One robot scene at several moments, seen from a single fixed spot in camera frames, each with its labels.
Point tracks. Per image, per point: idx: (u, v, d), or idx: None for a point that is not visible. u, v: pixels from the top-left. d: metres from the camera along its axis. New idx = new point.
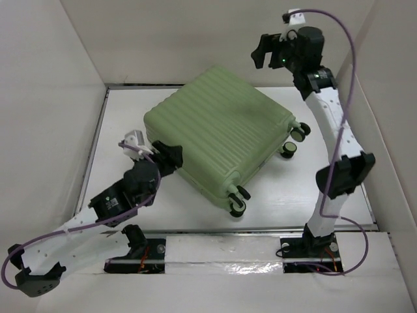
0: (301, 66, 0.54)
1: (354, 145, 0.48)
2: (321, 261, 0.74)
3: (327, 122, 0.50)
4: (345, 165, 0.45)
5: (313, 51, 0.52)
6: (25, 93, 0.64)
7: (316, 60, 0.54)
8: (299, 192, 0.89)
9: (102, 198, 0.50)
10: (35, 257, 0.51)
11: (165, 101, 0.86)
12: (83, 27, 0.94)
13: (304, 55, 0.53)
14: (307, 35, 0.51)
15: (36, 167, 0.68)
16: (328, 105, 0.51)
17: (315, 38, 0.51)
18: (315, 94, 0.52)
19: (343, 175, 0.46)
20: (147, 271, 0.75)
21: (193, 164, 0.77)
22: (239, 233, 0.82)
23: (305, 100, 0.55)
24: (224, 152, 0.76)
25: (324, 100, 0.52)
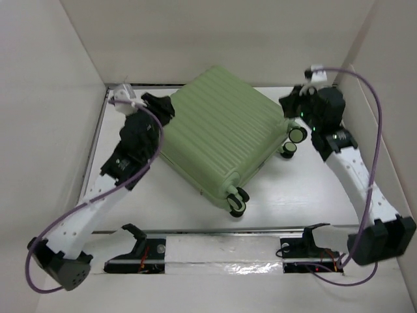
0: (320, 127, 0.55)
1: (386, 208, 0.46)
2: (322, 261, 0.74)
3: (351, 182, 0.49)
4: (380, 230, 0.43)
5: (333, 115, 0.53)
6: (24, 94, 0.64)
7: (335, 123, 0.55)
8: (299, 192, 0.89)
9: (111, 165, 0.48)
10: (63, 241, 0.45)
11: None
12: (83, 26, 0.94)
13: (324, 117, 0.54)
14: (327, 99, 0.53)
15: (36, 169, 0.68)
16: (350, 165, 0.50)
17: (336, 101, 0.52)
18: (337, 156, 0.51)
19: (380, 242, 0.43)
20: (148, 272, 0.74)
21: (192, 165, 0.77)
22: (239, 233, 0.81)
23: (326, 161, 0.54)
24: (223, 152, 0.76)
25: (346, 160, 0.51)
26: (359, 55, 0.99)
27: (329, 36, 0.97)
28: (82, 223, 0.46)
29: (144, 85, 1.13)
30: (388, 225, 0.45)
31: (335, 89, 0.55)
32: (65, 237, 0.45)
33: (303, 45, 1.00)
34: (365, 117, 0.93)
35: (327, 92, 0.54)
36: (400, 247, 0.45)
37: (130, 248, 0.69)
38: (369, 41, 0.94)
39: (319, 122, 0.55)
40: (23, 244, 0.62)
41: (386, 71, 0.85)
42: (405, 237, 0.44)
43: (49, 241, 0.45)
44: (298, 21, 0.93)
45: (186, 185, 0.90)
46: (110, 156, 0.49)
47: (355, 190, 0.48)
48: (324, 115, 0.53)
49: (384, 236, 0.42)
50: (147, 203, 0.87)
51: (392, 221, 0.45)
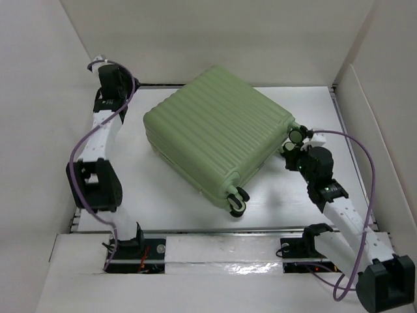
0: (314, 182, 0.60)
1: (382, 248, 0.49)
2: (321, 261, 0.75)
3: (348, 229, 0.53)
4: (378, 268, 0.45)
5: (324, 171, 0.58)
6: (24, 93, 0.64)
7: (328, 177, 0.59)
8: (299, 192, 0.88)
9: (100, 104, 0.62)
10: (94, 154, 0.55)
11: (165, 101, 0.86)
12: (83, 26, 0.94)
13: (317, 173, 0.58)
14: (318, 158, 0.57)
15: (36, 168, 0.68)
16: (344, 212, 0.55)
17: (326, 161, 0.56)
18: (330, 204, 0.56)
19: (382, 282, 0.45)
20: (148, 271, 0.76)
21: (191, 165, 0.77)
22: (239, 233, 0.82)
23: (324, 212, 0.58)
24: (224, 152, 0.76)
25: (339, 207, 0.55)
26: (359, 55, 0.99)
27: (329, 35, 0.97)
28: (100, 138, 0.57)
29: (144, 84, 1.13)
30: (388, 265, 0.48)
31: (324, 148, 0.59)
32: (93, 150, 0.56)
33: (303, 45, 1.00)
34: (365, 117, 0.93)
35: (317, 152, 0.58)
36: (405, 288, 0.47)
37: (135, 231, 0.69)
38: (369, 40, 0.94)
39: (313, 178, 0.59)
40: (23, 243, 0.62)
41: (386, 70, 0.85)
42: (406, 276, 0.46)
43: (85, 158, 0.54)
44: (298, 21, 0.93)
45: (187, 185, 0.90)
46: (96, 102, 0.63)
47: (352, 235, 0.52)
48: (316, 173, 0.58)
49: (384, 274, 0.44)
50: (147, 203, 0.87)
51: (390, 260, 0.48)
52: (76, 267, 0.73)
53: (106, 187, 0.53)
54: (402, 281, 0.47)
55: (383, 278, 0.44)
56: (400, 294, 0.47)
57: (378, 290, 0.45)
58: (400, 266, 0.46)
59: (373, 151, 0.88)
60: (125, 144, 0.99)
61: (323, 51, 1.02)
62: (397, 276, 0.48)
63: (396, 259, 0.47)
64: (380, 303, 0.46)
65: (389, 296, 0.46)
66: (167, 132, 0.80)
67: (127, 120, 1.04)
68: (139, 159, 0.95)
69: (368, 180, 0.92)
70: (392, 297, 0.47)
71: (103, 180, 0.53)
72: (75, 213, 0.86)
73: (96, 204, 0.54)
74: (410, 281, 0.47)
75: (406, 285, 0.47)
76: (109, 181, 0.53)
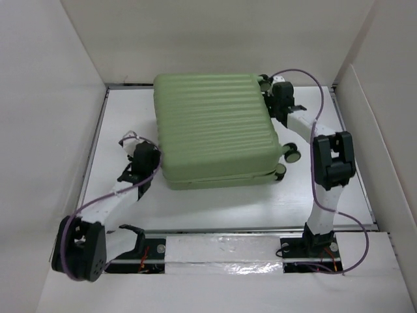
0: (279, 105, 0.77)
1: (328, 131, 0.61)
2: (321, 261, 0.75)
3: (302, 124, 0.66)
4: (322, 139, 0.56)
5: (286, 96, 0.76)
6: (24, 93, 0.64)
7: (289, 102, 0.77)
8: (299, 192, 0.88)
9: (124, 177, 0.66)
10: (95, 216, 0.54)
11: (160, 147, 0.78)
12: (83, 26, 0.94)
13: (280, 96, 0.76)
14: (278, 84, 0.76)
15: (36, 167, 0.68)
16: (301, 116, 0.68)
17: (285, 83, 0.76)
18: (290, 115, 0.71)
19: (326, 148, 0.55)
20: (147, 271, 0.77)
21: (244, 164, 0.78)
22: (239, 233, 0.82)
23: (288, 126, 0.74)
24: (254, 132, 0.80)
25: (298, 115, 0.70)
26: (359, 55, 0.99)
27: (329, 35, 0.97)
28: (107, 205, 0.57)
29: (144, 85, 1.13)
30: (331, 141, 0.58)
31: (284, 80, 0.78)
32: (96, 212, 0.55)
33: (303, 44, 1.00)
34: (365, 117, 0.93)
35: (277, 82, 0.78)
36: (347, 158, 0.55)
37: (133, 243, 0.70)
38: (369, 40, 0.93)
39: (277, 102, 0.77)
40: (23, 244, 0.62)
41: (386, 70, 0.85)
42: (346, 145, 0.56)
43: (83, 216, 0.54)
44: (298, 21, 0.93)
45: None
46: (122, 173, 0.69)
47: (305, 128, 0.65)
48: (280, 95, 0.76)
49: (326, 141, 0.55)
50: (147, 203, 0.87)
51: (334, 137, 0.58)
52: None
53: (86, 255, 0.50)
54: (344, 152, 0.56)
55: (325, 143, 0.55)
56: (345, 165, 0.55)
57: (324, 156, 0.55)
58: (340, 137, 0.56)
59: (373, 151, 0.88)
60: None
61: (323, 51, 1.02)
62: (341, 150, 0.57)
63: (338, 134, 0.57)
64: (328, 171, 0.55)
65: (334, 164, 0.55)
66: (190, 158, 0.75)
67: (127, 119, 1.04)
68: None
69: (368, 180, 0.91)
70: (337, 165, 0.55)
71: (88, 247, 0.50)
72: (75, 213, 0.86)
73: (71, 268, 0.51)
74: (350, 151, 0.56)
75: (348, 155, 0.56)
76: (92, 255, 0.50)
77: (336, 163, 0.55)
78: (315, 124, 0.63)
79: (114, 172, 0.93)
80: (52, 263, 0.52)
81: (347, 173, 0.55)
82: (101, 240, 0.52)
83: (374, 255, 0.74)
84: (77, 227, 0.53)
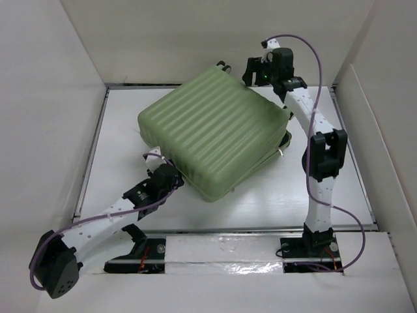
0: (277, 76, 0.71)
1: (325, 124, 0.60)
2: (321, 261, 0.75)
3: (301, 110, 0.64)
4: (319, 137, 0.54)
5: (285, 66, 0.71)
6: (25, 94, 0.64)
7: (288, 72, 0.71)
8: (299, 192, 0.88)
9: (132, 193, 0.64)
10: (78, 240, 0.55)
11: (198, 169, 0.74)
12: (84, 27, 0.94)
13: (279, 66, 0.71)
14: (279, 52, 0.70)
15: (36, 167, 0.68)
16: (301, 98, 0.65)
17: (285, 53, 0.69)
18: (290, 92, 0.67)
19: (322, 147, 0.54)
20: (147, 271, 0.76)
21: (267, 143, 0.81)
22: (239, 233, 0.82)
23: (284, 102, 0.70)
24: (255, 113, 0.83)
25: (297, 96, 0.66)
26: (359, 55, 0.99)
27: (329, 35, 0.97)
28: (94, 228, 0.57)
29: (144, 85, 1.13)
30: (328, 137, 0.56)
31: (283, 48, 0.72)
32: (80, 235, 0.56)
33: (303, 44, 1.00)
34: (365, 117, 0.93)
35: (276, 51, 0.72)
36: (338, 154, 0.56)
37: (128, 251, 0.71)
38: (369, 40, 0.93)
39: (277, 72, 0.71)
40: (23, 244, 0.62)
41: (385, 71, 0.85)
42: (340, 143, 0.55)
43: (66, 236, 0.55)
44: (298, 21, 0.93)
45: (186, 185, 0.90)
46: (133, 189, 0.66)
47: (303, 116, 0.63)
48: (280, 65, 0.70)
49: (322, 140, 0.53)
50: None
51: (330, 134, 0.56)
52: None
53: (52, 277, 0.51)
54: (337, 150, 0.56)
55: (322, 142, 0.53)
56: (335, 160, 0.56)
57: (318, 155, 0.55)
58: (336, 136, 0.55)
59: (373, 151, 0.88)
60: (125, 143, 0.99)
61: (323, 51, 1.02)
62: (334, 147, 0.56)
63: (335, 132, 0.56)
64: (319, 167, 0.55)
65: (326, 161, 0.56)
66: (233, 163, 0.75)
67: (127, 119, 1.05)
68: (138, 159, 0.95)
69: (368, 180, 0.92)
70: (329, 162, 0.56)
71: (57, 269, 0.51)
72: (75, 213, 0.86)
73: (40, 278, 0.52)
74: (343, 148, 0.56)
75: (340, 151, 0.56)
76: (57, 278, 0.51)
77: (328, 160, 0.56)
78: (314, 113, 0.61)
79: (113, 172, 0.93)
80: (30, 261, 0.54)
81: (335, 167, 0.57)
82: (71, 265, 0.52)
83: (374, 255, 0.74)
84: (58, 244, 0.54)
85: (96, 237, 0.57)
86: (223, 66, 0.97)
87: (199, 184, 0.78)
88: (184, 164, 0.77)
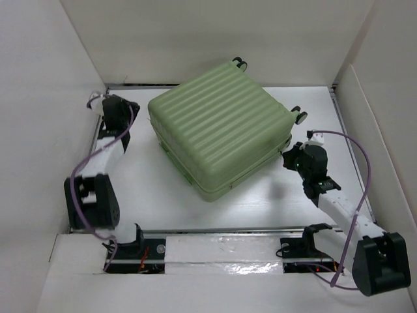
0: (309, 178, 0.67)
1: (373, 227, 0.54)
2: (321, 261, 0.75)
3: (339, 213, 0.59)
4: (369, 242, 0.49)
5: (320, 168, 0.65)
6: (25, 94, 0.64)
7: (321, 173, 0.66)
8: (300, 193, 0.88)
9: (103, 133, 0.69)
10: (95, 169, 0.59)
11: (196, 156, 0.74)
12: (84, 27, 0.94)
13: (312, 169, 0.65)
14: (313, 155, 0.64)
15: (36, 167, 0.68)
16: (336, 199, 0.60)
17: (320, 158, 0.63)
18: (323, 195, 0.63)
19: (375, 257, 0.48)
20: (148, 271, 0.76)
21: (271, 140, 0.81)
22: (239, 233, 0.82)
23: (318, 205, 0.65)
24: (262, 109, 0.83)
25: (332, 197, 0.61)
26: (359, 55, 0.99)
27: (330, 35, 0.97)
28: (101, 158, 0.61)
29: (144, 85, 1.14)
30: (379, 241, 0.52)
31: (319, 147, 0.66)
32: (93, 167, 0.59)
33: (303, 44, 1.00)
34: (365, 117, 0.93)
35: (311, 149, 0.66)
36: (399, 266, 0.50)
37: (135, 235, 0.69)
38: (369, 40, 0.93)
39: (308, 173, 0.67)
40: (22, 244, 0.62)
41: (385, 71, 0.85)
42: (397, 250, 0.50)
43: (83, 173, 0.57)
44: (298, 21, 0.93)
45: (186, 185, 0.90)
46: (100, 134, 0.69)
47: (344, 220, 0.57)
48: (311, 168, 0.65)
49: (374, 245, 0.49)
50: (147, 203, 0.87)
51: (381, 239, 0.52)
52: (76, 267, 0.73)
53: (103, 205, 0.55)
54: (394, 258, 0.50)
55: (374, 248, 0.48)
56: (397, 274, 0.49)
57: (373, 266, 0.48)
58: (391, 242, 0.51)
59: (373, 151, 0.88)
60: None
61: (323, 51, 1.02)
62: (390, 254, 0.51)
63: (386, 237, 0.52)
64: (377, 283, 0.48)
65: (384, 274, 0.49)
66: (233, 156, 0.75)
67: None
68: (138, 159, 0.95)
69: (368, 180, 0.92)
70: (388, 277, 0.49)
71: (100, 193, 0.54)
72: None
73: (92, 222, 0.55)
74: (402, 258, 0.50)
75: (400, 263, 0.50)
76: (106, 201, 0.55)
77: (387, 274, 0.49)
78: (356, 215, 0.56)
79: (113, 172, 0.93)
80: (71, 222, 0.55)
81: (400, 284, 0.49)
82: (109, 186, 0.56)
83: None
84: (81, 184, 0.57)
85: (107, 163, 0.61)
86: (239, 62, 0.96)
87: (196, 175, 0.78)
88: (184, 152, 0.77)
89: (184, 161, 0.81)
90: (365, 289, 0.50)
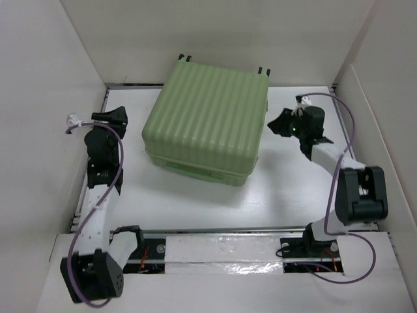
0: (306, 135, 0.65)
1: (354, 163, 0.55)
2: (321, 261, 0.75)
3: (328, 158, 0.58)
4: (350, 172, 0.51)
5: (316, 126, 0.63)
6: (25, 94, 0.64)
7: (318, 132, 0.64)
8: (287, 180, 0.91)
9: (94, 178, 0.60)
10: (91, 243, 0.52)
11: (226, 150, 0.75)
12: (84, 27, 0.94)
13: (307, 127, 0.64)
14: (310, 112, 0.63)
15: (36, 168, 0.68)
16: (327, 148, 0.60)
17: (316, 114, 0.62)
18: (316, 146, 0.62)
19: (353, 185, 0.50)
20: (148, 271, 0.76)
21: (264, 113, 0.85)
22: (240, 233, 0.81)
23: (313, 160, 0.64)
24: (245, 90, 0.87)
25: (324, 147, 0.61)
26: (359, 55, 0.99)
27: (330, 35, 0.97)
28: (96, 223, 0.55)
29: (144, 85, 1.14)
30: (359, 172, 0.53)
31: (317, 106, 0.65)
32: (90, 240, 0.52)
33: (303, 44, 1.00)
34: (365, 117, 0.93)
35: (309, 108, 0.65)
36: (378, 196, 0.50)
37: (135, 242, 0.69)
38: (369, 40, 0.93)
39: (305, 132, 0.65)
40: (22, 244, 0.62)
41: (385, 72, 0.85)
42: (377, 182, 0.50)
43: (79, 250, 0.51)
44: (298, 21, 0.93)
45: (186, 184, 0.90)
46: (90, 174, 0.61)
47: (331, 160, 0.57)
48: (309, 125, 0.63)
49: (352, 174, 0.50)
50: (147, 203, 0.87)
51: (363, 173, 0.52)
52: None
53: (102, 281, 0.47)
54: (374, 189, 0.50)
55: (352, 176, 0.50)
56: (375, 204, 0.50)
57: (350, 190, 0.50)
58: (371, 174, 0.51)
59: (374, 150, 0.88)
60: (126, 142, 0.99)
61: (323, 51, 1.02)
62: (371, 188, 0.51)
63: (367, 170, 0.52)
64: (354, 208, 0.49)
65: (362, 202, 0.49)
66: (253, 137, 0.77)
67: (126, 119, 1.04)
68: (138, 159, 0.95)
69: None
70: (365, 204, 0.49)
71: (100, 272, 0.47)
72: (75, 212, 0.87)
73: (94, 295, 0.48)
74: (382, 190, 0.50)
75: (378, 192, 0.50)
76: (107, 276, 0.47)
77: (365, 202, 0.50)
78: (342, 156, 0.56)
79: None
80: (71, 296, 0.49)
81: (376, 214, 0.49)
82: (110, 261, 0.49)
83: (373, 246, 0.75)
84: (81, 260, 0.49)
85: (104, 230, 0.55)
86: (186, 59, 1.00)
87: (225, 167, 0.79)
88: (204, 154, 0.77)
89: (201, 163, 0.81)
90: (343, 216, 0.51)
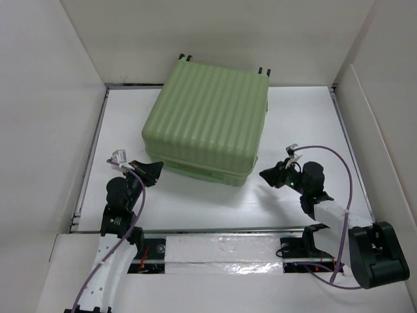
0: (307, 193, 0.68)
1: (361, 221, 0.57)
2: (321, 261, 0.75)
3: (332, 218, 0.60)
4: (360, 231, 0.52)
5: (316, 184, 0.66)
6: (24, 93, 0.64)
7: (318, 190, 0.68)
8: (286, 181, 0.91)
9: (107, 225, 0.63)
10: (92, 298, 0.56)
11: (225, 150, 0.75)
12: (84, 27, 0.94)
13: (309, 186, 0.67)
14: (310, 172, 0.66)
15: (35, 167, 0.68)
16: (329, 205, 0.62)
17: (317, 174, 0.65)
18: (317, 204, 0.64)
19: (367, 246, 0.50)
20: (148, 271, 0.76)
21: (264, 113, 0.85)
22: (239, 233, 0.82)
23: (316, 218, 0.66)
24: (244, 89, 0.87)
25: (325, 205, 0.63)
26: (359, 55, 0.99)
27: (329, 35, 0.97)
28: (100, 279, 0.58)
29: (144, 84, 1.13)
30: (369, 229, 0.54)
31: (316, 162, 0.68)
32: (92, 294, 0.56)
33: (303, 44, 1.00)
34: (365, 117, 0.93)
35: (309, 165, 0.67)
36: (393, 255, 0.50)
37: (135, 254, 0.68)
38: (369, 40, 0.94)
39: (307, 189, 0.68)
40: (22, 244, 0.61)
41: (385, 72, 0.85)
42: (388, 239, 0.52)
43: (82, 305, 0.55)
44: (298, 21, 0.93)
45: (186, 185, 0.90)
46: (104, 221, 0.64)
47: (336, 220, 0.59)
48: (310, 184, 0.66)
49: (363, 233, 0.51)
50: (147, 203, 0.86)
51: (373, 229, 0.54)
52: (76, 267, 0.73)
53: None
54: (388, 247, 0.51)
55: (363, 235, 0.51)
56: (392, 263, 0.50)
57: (364, 252, 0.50)
58: (381, 231, 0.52)
59: (374, 151, 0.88)
60: (125, 142, 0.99)
61: (323, 51, 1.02)
62: (384, 245, 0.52)
63: (377, 227, 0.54)
64: (374, 271, 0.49)
65: (380, 263, 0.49)
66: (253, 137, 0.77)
67: (126, 119, 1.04)
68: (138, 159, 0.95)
69: (368, 180, 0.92)
70: (382, 265, 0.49)
71: None
72: (75, 212, 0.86)
73: None
74: (395, 246, 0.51)
75: (393, 249, 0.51)
76: None
77: (382, 263, 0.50)
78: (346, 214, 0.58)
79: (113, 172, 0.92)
80: None
81: (397, 274, 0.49)
82: None
83: None
84: None
85: (106, 285, 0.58)
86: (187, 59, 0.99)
87: (225, 167, 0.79)
88: (204, 154, 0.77)
89: (201, 163, 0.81)
90: (364, 281, 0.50)
